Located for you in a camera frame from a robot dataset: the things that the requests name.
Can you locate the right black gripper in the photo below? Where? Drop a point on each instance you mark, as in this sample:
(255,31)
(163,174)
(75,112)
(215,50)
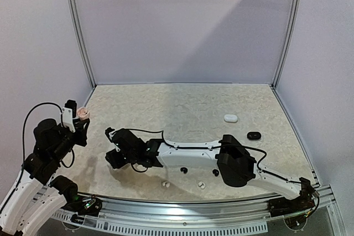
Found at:
(115,146)

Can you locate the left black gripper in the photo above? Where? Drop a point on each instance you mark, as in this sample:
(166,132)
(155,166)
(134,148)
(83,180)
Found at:
(82,132)

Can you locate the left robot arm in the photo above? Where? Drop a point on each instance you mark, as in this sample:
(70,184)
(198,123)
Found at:
(37,193)

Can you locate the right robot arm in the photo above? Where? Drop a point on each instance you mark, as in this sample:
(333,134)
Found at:
(227,158)

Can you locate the white earbud charging case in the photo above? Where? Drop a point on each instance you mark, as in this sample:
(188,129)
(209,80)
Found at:
(230,118)

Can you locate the black earbud charging case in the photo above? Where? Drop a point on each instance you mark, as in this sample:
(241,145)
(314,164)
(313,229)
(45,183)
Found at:
(254,136)

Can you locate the white earbud left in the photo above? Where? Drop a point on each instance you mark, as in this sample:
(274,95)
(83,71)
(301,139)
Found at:
(166,184)

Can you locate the white earbud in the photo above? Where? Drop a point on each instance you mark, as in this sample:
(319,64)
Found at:
(201,185)
(166,184)

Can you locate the black earbud left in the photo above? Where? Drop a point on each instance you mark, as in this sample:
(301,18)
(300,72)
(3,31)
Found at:
(183,170)

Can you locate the black earbud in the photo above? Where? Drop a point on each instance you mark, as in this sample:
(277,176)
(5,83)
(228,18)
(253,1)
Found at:
(183,170)
(215,172)

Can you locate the white earbud right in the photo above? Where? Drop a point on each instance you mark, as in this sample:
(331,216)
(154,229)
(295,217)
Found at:
(201,185)

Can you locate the black earbud right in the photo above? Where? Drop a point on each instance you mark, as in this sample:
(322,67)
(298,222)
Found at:
(215,172)

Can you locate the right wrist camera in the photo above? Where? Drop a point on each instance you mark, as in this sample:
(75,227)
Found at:
(113,135)

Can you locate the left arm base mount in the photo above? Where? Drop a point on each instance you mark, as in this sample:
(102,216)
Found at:
(85,206)

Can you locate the aluminium front rail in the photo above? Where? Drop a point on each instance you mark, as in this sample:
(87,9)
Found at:
(249,216)

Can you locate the left aluminium frame post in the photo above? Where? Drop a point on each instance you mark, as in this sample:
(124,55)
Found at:
(81,43)

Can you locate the aluminium frame post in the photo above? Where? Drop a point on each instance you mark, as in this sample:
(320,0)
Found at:
(286,43)
(81,43)

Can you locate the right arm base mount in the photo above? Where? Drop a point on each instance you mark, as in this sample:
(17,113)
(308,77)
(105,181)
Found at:
(308,201)

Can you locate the right aluminium frame post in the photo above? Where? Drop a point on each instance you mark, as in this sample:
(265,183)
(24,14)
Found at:
(286,43)

